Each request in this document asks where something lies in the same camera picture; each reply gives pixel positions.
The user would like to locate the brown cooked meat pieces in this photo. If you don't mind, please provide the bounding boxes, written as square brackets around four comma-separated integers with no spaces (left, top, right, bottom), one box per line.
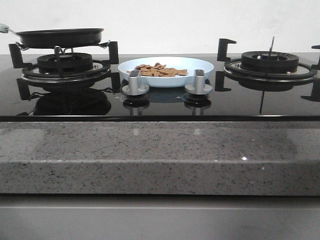
[135,62,188,77]

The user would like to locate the black glass gas cooktop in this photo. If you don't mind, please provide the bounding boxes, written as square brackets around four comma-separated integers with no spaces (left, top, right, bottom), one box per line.
[0,54,320,122]

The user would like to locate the left black burner with grate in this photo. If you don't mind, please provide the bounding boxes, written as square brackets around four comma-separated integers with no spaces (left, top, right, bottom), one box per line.
[9,41,119,86]

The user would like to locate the light blue round plate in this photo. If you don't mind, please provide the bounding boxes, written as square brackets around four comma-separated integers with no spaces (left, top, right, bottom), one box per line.
[118,56,214,88]

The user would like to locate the silver stove knob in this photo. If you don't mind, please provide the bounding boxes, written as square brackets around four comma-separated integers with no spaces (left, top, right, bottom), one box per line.
[122,70,150,96]
[184,69,213,95]

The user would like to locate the black burner with grate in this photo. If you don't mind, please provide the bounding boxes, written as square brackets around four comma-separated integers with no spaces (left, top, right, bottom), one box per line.
[215,38,320,102]
[9,41,119,86]

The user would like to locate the right black burner with grate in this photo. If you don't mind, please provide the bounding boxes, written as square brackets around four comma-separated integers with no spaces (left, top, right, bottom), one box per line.
[215,38,320,102]

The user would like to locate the metal wire pan support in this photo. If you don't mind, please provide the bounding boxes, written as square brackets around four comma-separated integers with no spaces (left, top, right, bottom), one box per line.
[9,40,112,54]

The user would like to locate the grey cabinet front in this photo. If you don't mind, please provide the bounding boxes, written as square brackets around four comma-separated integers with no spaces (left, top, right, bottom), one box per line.
[0,195,320,240]

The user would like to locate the right silver stove knob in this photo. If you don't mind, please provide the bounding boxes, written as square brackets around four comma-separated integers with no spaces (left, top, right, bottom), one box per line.
[184,69,213,95]

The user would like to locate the black frying pan green handle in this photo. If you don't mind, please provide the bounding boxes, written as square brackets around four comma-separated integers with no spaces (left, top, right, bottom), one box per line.
[0,23,104,49]

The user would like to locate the left silver stove knob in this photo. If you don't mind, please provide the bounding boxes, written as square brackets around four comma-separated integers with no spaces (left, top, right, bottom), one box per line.
[122,70,150,96]

